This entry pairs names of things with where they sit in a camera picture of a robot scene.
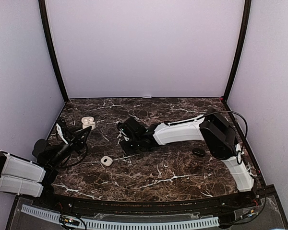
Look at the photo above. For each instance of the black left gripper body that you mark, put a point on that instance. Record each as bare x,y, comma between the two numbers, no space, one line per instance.
72,142

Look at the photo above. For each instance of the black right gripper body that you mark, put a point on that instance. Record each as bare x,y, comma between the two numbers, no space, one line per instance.
130,149

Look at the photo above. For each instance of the white earbud charging case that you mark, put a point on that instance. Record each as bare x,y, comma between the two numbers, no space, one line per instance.
88,121

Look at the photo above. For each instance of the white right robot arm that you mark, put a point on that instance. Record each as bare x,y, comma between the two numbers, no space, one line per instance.
212,128

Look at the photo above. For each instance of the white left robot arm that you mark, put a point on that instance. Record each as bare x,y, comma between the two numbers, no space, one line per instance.
23,177

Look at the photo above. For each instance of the black earbud charging case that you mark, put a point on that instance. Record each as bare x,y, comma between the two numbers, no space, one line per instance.
198,152

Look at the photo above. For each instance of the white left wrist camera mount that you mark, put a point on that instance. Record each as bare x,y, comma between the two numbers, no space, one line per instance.
60,133

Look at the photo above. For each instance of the black front table rail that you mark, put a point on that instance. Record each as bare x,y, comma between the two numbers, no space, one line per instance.
221,205

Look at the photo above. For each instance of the white slotted cable duct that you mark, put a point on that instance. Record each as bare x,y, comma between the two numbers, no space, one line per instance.
120,222

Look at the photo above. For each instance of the left black frame post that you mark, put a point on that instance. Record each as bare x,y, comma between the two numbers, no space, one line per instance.
51,49

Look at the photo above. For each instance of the black frame post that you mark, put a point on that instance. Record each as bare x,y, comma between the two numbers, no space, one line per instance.
51,49
239,49

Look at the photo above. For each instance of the right black frame post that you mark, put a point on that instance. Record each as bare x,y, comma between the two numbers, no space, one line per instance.
239,49

